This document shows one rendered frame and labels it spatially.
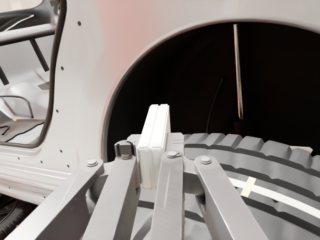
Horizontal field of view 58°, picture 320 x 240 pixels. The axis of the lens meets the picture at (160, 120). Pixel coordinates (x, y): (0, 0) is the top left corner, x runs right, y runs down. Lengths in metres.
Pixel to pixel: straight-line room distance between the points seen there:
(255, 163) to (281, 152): 0.04
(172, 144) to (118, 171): 0.05
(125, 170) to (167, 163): 0.02
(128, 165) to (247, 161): 0.21
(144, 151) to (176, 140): 0.03
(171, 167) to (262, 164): 0.20
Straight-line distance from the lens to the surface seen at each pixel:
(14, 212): 1.85
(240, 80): 0.83
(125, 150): 0.16
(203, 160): 0.15
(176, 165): 0.15
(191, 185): 0.16
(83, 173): 0.16
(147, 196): 0.30
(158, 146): 0.17
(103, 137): 0.79
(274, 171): 0.34
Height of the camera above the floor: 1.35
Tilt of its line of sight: 20 degrees down
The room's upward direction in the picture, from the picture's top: 13 degrees counter-clockwise
